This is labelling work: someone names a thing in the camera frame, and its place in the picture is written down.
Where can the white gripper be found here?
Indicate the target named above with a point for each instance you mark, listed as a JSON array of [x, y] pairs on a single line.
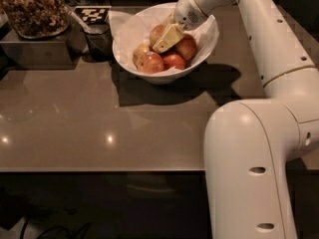
[[186, 13]]

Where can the red-yellow apple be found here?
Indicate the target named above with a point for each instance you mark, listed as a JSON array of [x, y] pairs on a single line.
[[186, 47], [155, 33]]

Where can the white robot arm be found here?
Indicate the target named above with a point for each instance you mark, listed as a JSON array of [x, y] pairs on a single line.
[[247, 143]]

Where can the red apple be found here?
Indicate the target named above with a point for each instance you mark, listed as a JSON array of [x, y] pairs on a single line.
[[150, 63], [173, 60]]

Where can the left yellowish apple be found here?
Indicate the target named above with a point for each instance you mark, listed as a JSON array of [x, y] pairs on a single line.
[[141, 54]]

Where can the white paper bowl liner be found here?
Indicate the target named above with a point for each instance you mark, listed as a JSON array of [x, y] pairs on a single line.
[[133, 30]]

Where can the front left red apple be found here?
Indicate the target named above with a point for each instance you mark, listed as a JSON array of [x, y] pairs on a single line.
[[150, 63]]

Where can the white ceramic bowl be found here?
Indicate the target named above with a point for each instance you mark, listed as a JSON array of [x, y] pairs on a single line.
[[166, 77]]

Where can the dark glass cup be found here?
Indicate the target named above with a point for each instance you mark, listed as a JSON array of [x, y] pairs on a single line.
[[99, 40]]

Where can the black white marker card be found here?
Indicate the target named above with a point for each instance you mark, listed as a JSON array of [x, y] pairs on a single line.
[[93, 14]]

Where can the dark metal box stand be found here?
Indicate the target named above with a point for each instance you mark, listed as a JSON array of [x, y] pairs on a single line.
[[59, 53]]

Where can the glass jar of granola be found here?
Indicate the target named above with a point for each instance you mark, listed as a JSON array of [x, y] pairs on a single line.
[[36, 19]]

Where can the white scoop handle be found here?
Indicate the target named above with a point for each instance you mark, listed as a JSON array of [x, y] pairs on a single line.
[[77, 18]]

